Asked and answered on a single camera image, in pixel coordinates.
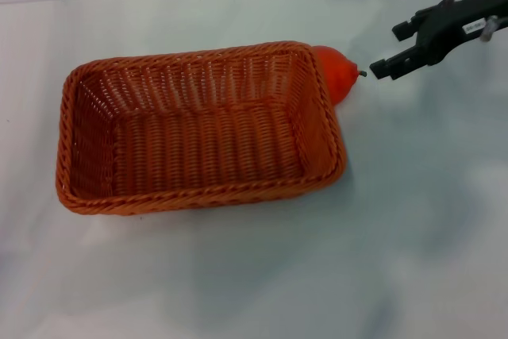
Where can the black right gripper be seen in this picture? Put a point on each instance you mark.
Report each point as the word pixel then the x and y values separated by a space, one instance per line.
pixel 448 25

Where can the orange woven plastic basket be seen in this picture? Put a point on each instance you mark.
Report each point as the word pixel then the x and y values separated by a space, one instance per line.
pixel 206 140

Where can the orange toy fruit with stem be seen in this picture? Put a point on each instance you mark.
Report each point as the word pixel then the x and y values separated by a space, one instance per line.
pixel 335 73

